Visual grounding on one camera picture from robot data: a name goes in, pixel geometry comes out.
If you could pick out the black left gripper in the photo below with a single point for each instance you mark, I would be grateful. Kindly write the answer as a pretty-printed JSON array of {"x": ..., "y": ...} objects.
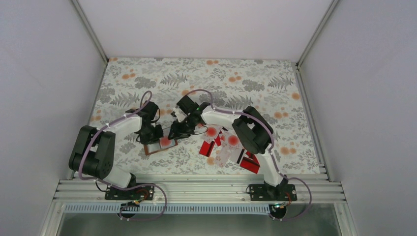
[{"x": 159, "y": 134}]

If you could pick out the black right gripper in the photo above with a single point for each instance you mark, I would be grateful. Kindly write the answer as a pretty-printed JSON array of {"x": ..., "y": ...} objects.
[{"x": 178, "y": 131}]

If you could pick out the white card red circle top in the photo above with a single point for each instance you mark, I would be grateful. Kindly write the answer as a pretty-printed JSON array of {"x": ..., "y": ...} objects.
[{"x": 166, "y": 143}]

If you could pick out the white card red circle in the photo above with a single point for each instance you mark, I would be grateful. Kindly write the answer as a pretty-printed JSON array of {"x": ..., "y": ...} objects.
[
  {"x": 211, "y": 134},
  {"x": 232, "y": 141},
  {"x": 166, "y": 143}
]

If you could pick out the brown leather card holder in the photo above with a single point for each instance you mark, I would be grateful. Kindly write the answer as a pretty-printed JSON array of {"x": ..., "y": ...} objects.
[{"x": 153, "y": 148}]

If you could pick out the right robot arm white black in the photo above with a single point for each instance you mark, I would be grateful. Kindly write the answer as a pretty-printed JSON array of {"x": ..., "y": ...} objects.
[{"x": 252, "y": 130}]

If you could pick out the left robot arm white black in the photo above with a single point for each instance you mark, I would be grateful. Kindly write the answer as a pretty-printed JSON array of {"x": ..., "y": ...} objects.
[{"x": 93, "y": 153}]

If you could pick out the red card black stripe left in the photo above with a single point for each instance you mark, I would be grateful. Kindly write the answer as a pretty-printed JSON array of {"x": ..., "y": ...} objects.
[{"x": 207, "y": 148}]

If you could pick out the white card red circle middle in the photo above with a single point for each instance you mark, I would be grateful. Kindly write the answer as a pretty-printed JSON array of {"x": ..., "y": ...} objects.
[{"x": 211, "y": 134}]

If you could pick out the white card pale pattern bottom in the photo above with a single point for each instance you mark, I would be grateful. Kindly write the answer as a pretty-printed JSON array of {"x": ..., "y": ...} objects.
[{"x": 223, "y": 156}]

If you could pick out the white card red circle centre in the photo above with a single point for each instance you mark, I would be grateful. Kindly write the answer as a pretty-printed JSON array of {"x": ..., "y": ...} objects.
[{"x": 232, "y": 141}]

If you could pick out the white card black stripe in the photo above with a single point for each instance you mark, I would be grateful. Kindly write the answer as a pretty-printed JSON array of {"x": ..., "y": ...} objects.
[{"x": 237, "y": 155}]

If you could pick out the dark red card bottom right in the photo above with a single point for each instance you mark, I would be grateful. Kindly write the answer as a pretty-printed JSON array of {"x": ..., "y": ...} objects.
[{"x": 250, "y": 162}]

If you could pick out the floral patterned table mat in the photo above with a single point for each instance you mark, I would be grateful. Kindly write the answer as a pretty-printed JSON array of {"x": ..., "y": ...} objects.
[{"x": 267, "y": 85}]

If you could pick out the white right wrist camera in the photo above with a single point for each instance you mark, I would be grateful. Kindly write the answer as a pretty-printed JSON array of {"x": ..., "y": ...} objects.
[{"x": 178, "y": 115}]

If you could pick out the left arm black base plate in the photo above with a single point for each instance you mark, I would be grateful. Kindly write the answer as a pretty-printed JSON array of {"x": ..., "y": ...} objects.
[{"x": 137, "y": 194}]

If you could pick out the aluminium rail frame front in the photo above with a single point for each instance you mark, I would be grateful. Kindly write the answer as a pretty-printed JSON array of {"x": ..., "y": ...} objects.
[{"x": 203, "y": 189}]

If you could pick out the slotted grey cable duct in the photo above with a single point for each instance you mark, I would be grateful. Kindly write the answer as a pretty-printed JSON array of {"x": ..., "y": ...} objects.
[{"x": 149, "y": 208}]

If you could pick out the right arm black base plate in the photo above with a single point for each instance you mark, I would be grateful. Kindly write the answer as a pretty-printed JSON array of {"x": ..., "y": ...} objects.
[{"x": 260, "y": 192}]

